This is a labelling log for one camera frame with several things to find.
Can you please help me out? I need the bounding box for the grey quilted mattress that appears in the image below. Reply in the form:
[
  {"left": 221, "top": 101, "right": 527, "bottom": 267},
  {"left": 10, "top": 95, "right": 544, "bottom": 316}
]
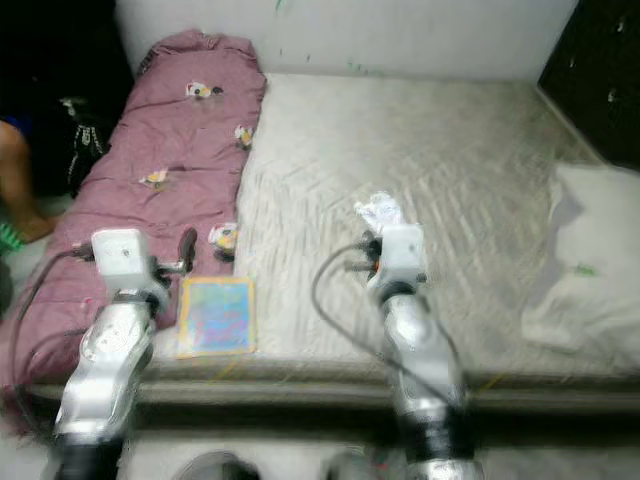
[{"left": 25, "top": 72, "right": 640, "bottom": 406}]

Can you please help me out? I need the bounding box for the black tufted headboard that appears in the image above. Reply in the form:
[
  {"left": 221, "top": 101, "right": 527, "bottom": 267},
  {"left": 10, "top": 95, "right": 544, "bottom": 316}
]
[{"left": 538, "top": 0, "right": 640, "bottom": 169}]

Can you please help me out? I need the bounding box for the person in grey shorts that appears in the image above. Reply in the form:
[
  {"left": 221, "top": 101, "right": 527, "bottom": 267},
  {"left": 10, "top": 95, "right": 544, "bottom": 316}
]
[{"left": 0, "top": 120, "right": 61, "bottom": 244}]

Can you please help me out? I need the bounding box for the green plastic stool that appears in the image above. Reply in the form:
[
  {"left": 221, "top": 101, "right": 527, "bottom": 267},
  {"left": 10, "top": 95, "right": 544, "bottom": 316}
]
[{"left": 0, "top": 222, "right": 26, "bottom": 256}]

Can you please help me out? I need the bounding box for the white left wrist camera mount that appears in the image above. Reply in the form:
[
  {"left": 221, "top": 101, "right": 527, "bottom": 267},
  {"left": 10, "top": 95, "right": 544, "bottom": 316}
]
[{"left": 90, "top": 228, "right": 169, "bottom": 301}]

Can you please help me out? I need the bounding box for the dark bed frame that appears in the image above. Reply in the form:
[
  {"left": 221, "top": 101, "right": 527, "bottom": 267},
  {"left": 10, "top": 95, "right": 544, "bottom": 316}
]
[{"left": 25, "top": 395, "right": 640, "bottom": 446}]

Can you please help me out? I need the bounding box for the grey robot foot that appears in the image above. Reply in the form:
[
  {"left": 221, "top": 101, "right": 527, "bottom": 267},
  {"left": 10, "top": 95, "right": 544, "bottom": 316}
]
[
  {"left": 180, "top": 450, "right": 261, "bottom": 480},
  {"left": 325, "top": 450, "right": 376, "bottom": 480}
]

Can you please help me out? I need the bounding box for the grey left robot foot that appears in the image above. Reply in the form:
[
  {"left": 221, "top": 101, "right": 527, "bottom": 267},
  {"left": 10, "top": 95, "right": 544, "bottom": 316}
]
[{"left": 180, "top": 450, "right": 261, "bottom": 480}]

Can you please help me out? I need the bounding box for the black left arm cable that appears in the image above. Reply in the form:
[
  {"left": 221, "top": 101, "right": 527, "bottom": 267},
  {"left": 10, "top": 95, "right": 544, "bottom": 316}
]
[{"left": 10, "top": 248, "right": 96, "bottom": 441}]

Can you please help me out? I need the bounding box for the colourful picture book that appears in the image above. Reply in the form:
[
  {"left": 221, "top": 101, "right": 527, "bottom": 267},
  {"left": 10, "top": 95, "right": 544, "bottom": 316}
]
[{"left": 177, "top": 277, "right": 257, "bottom": 359}]

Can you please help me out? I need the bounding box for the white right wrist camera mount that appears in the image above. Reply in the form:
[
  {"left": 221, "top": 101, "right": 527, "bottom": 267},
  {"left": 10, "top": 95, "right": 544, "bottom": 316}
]
[{"left": 372, "top": 224, "right": 427, "bottom": 296}]

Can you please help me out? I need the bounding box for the grey right robot foot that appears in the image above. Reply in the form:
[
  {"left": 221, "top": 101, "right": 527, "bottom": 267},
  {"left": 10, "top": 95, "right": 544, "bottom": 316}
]
[{"left": 325, "top": 450, "right": 376, "bottom": 480}]

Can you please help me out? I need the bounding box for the white pillow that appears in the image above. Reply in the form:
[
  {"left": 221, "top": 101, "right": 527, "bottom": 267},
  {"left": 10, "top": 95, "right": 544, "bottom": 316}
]
[{"left": 520, "top": 163, "right": 640, "bottom": 366}]

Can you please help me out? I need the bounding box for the white paper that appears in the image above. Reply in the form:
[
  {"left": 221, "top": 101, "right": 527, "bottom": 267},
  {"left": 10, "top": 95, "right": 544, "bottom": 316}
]
[{"left": 354, "top": 192, "right": 406, "bottom": 236}]

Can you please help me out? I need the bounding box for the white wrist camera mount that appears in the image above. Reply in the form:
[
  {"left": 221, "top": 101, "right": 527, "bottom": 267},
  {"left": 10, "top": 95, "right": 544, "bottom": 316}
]
[
  {"left": 90, "top": 228, "right": 169, "bottom": 301},
  {"left": 372, "top": 224, "right": 427, "bottom": 296}
]

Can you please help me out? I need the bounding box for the pink quilt with bird print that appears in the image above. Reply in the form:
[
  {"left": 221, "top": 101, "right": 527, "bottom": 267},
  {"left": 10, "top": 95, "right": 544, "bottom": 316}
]
[{"left": 0, "top": 30, "right": 268, "bottom": 436}]

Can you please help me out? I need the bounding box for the black bag with white print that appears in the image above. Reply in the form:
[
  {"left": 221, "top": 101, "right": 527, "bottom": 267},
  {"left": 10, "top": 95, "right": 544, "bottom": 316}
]
[{"left": 60, "top": 97, "right": 111, "bottom": 196}]

